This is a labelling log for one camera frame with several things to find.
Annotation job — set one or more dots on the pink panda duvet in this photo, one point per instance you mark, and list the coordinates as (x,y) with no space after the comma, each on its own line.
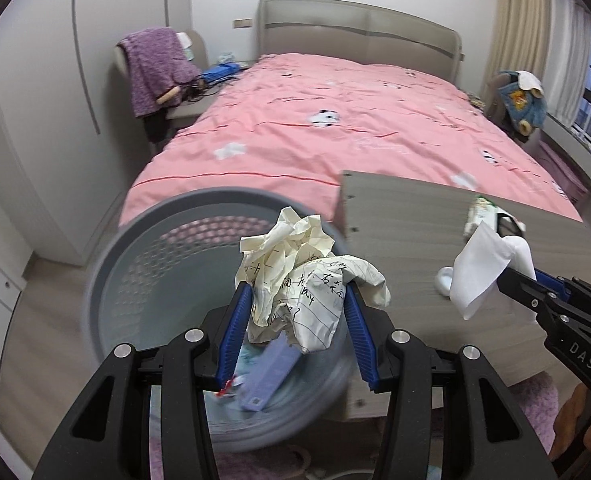
(294,124)

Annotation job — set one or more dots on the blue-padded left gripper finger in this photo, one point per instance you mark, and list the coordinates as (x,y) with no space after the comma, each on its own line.
(105,434)

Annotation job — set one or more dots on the white plastic bottle cap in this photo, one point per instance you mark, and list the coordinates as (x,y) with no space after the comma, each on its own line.
(443,281)

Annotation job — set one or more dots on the blue denim jacket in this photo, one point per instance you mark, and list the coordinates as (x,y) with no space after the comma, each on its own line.
(523,98)

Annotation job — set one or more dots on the beige curtain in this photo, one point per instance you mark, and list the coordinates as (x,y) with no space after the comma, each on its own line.
(520,40)

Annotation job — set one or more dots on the red white snack wrapper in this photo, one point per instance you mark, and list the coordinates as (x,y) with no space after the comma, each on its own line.
(230,387)

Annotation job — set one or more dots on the small green white carton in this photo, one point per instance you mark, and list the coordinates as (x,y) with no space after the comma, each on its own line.
(480,211)

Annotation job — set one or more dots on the white tissue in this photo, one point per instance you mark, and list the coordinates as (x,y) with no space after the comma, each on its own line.
(476,269)

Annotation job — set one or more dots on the grey upholstered headboard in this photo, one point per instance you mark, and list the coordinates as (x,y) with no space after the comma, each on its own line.
(360,33)

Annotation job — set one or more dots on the lavender rectangular box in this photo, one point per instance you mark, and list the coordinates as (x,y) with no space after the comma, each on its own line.
(268,373)

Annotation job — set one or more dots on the grey wood-grain table board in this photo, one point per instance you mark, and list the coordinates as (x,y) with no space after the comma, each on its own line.
(409,230)

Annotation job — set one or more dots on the white wardrobe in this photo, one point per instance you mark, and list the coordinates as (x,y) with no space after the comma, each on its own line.
(70,146)

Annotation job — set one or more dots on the beige wall switch plate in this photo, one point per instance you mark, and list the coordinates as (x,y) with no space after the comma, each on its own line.
(241,23)

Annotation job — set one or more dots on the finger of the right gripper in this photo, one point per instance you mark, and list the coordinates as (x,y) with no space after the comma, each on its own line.
(529,301)
(574,291)

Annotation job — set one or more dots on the purple knit blanket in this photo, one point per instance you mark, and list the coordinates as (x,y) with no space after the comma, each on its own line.
(158,70)

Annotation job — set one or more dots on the chair right of bed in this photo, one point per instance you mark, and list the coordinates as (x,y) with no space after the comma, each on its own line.
(496,112)

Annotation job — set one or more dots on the grey perforated trash basket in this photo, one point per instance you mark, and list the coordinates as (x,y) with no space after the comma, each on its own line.
(169,267)

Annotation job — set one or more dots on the cream lined paper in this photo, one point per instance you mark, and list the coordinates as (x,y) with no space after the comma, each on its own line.
(299,283)

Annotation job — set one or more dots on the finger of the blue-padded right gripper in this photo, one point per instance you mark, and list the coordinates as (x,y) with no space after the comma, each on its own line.
(486,434)

